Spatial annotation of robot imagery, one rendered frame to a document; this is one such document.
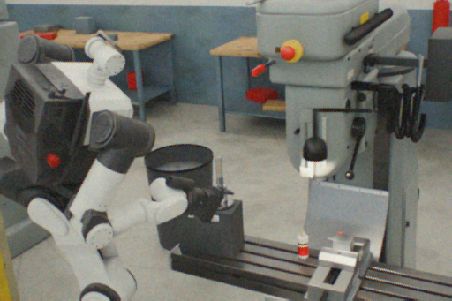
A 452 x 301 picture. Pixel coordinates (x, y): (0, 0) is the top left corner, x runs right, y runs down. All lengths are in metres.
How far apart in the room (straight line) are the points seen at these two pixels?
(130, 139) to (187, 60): 5.64
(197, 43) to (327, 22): 5.45
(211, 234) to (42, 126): 0.87
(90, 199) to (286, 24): 0.70
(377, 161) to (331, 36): 0.82
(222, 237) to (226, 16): 4.78
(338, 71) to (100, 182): 0.73
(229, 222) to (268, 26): 0.79
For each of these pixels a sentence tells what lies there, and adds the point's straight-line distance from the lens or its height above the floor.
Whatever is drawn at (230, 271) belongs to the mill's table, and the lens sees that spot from 2.17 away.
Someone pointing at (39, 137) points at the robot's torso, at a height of 1.61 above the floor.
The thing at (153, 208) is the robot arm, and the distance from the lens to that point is 1.68.
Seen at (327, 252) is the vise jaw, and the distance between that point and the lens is 2.03.
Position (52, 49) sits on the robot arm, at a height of 1.78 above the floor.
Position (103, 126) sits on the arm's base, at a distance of 1.49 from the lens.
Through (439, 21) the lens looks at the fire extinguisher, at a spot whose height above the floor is 1.11.
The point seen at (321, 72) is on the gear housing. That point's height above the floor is 1.68.
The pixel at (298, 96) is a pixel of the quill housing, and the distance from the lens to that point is 1.80.
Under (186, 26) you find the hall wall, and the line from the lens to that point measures 7.02.
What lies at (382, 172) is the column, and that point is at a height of 1.17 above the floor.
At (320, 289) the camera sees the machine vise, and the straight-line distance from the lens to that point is 1.93.
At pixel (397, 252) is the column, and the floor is 0.81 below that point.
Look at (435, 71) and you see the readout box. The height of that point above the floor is 1.62.
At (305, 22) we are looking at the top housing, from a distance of 1.60.
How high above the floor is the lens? 2.10
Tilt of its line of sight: 20 degrees down
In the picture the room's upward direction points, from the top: 3 degrees counter-clockwise
